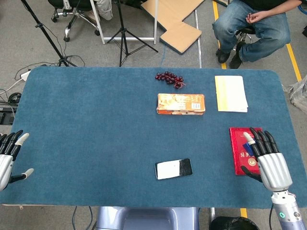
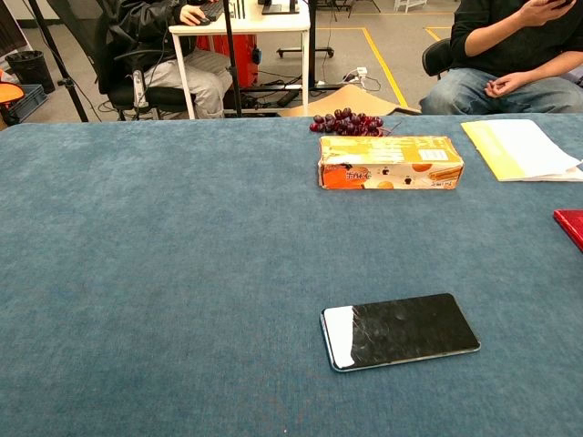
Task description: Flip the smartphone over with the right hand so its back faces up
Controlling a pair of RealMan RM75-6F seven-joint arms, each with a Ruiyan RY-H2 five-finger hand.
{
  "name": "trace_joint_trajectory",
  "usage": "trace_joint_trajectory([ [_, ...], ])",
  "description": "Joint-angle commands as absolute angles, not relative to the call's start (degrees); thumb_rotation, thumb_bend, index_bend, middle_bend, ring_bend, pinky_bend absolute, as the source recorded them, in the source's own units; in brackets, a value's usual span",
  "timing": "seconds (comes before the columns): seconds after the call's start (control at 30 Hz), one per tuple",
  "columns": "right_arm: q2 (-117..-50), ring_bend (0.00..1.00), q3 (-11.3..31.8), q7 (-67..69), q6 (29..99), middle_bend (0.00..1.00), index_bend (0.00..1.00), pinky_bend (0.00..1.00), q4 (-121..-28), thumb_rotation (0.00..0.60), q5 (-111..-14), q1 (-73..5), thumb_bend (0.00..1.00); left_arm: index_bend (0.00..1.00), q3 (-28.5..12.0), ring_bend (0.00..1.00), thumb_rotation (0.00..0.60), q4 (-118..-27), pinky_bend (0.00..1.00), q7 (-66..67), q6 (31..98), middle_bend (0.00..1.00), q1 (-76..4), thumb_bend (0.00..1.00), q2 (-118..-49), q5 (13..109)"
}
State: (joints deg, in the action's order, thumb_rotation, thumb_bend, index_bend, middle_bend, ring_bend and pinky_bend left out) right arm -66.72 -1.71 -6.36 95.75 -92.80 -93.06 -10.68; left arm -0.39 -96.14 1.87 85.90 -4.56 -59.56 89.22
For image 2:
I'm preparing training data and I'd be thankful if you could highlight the person in black jacket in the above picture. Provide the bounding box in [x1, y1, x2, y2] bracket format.
[93, 0, 234, 120]

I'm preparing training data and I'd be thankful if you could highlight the brown cardboard sheet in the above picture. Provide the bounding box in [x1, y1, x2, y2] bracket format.
[277, 84, 423, 117]

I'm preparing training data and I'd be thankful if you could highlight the black waste bin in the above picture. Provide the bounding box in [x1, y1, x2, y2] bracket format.
[5, 49, 56, 95]

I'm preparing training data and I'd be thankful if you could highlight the black keyboard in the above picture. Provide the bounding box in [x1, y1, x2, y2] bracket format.
[199, 0, 225, 23]

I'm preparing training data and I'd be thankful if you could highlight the black tripod stand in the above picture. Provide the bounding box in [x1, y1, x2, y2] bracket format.
[26, 0, 90, 123]
[221, 0, 244, 117]

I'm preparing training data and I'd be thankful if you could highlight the light blue smartphone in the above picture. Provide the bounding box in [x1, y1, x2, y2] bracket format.
[320, 292, 482, 373]

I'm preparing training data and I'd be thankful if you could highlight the person in black shirt jeans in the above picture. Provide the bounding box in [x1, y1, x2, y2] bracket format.
[418, 0, 583, 116]

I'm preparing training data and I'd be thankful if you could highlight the blue plastic crate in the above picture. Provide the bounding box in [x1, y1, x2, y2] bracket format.
[8, 84, 49, 123]

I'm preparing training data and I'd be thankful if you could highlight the black swivel stool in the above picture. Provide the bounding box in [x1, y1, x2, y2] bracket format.
[421, 38, 455, 81]

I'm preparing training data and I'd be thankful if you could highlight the dark red grape bunch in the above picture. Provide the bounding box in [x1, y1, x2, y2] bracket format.
[309, 107, 402, 137]

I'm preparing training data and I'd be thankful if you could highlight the blue table cloth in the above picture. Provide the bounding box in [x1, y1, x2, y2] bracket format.
[0, 112, 583, 437]

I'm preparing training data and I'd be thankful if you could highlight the red certificate book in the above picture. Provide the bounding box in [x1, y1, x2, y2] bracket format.
[553, 208, 583, 254]

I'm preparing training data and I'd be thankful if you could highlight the yellow and white notebook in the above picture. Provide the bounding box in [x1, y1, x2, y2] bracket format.
[460, 118, 583, 183]

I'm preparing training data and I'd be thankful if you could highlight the office chair base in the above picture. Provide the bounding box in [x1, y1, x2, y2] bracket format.
[45, 0, 198, 122]

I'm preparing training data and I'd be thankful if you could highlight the orange biscuit box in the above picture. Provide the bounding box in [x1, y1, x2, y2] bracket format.
[317, 135, 465, 191]

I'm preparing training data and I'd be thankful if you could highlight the red cabinet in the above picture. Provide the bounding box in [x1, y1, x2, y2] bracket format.
[195, 34, 260, 90]

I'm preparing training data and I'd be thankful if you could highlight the white desk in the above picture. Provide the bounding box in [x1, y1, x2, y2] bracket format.
[168, 0, 312, 120]

